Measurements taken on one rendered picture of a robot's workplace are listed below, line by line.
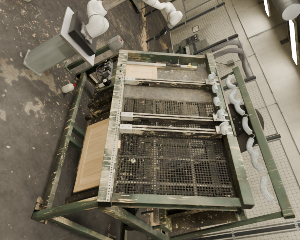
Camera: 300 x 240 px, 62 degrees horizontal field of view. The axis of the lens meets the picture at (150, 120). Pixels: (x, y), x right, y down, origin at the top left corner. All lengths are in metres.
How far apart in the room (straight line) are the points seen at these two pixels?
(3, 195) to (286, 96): 7.47
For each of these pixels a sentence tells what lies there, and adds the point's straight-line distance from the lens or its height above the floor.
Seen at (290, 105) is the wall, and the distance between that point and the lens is 8.17.
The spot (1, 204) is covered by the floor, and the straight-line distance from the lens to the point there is 2.61.
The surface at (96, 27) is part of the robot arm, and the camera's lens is 2.85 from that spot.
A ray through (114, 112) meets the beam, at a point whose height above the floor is 0.85.
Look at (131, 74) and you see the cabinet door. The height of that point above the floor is 0.95.
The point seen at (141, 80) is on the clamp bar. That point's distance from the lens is 3.08.
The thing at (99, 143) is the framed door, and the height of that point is 0.50.
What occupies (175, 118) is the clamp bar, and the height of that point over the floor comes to 1.41.
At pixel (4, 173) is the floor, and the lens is 2.67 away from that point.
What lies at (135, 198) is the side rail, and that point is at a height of 1.07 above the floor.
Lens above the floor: 2.15
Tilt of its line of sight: 22 degrees down
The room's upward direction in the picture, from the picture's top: 70 degrees clockwise
